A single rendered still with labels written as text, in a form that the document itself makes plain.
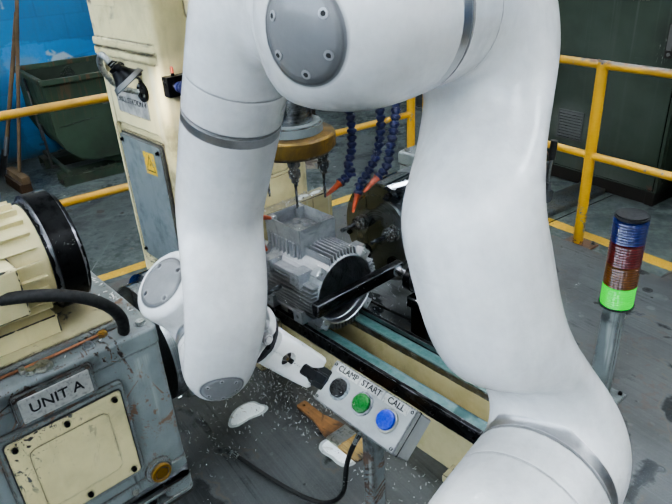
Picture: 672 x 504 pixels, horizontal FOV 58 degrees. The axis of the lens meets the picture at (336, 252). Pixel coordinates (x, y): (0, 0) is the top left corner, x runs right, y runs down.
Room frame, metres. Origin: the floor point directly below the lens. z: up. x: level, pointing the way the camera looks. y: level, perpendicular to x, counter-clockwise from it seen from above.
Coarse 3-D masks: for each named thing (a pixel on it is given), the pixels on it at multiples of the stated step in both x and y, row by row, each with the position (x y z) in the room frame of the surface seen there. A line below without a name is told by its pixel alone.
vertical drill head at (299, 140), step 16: (288, 112) 1.18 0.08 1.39; (304, 112) 1.19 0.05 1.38; (288, 128) 1.16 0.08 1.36; (304, 128) 1.17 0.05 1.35; (320, 128) 1.20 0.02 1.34; (288, 144) 1.13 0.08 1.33; (304, 144) 1.14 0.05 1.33; (320, 144) 1.15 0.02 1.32; (288, 160) 1.13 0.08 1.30; (304, 160) 1.14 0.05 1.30; (320, 160) 1.20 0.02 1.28
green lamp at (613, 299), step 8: (608, 288) 0.96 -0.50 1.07; (600, 296) 0.98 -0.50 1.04; (608, 296) 0.96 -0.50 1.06; (616, 296) 0.95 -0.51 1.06; (624, 296) 0.95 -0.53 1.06; (632, 296) 0.95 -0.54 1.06; (608, 304) 0.96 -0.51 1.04; (616, 304) 0.95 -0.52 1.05; (624, 304) 0.95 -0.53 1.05; (632, 304) 0.96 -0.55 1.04
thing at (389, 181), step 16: (384, 176) 1.40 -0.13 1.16; (400, 176) 1.37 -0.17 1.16; (368, 192) 1.36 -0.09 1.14; (384, 192) 1.32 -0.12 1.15; (400, 192) 1.30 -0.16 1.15; (368, 208) 1.35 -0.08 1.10; (384, 208) 1.31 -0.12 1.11; (400, 208) 1.28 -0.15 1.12; (352, 224) 1.33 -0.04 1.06; (368, 224) 1.35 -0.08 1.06; (384, 224) 1.31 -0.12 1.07; (400, 224) 1.27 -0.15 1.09; (352, 240) 1.40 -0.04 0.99; (368, 240) 1.35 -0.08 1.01; (384, 240) 1.26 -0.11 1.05; (400, 240) 1.27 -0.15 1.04; (368, 256) 1.35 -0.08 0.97; (384, 256) 1.31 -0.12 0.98; (400, 256) 1.27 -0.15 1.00
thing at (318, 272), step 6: (264, 240) 1.22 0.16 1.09; (270, 246) 1.21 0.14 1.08; (360, 246) 1.16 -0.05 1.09; (360, 252) 1.15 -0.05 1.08; (366, 252) 1.16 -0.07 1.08; (366, 258) 1.16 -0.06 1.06; (312, 270) 1.08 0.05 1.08; (318, 270) 1.08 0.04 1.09; (324, 270) 1.08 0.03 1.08; (312, 276) 1.07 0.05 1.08; (318, 276) 1.07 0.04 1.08; (324, 276) 1.08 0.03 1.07; (366, 300) 1.15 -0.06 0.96; (366, 306) 1.15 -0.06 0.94; (318, 324) 1.07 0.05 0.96; (324, 324) 1.07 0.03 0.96; (324, 330) 1.07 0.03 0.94
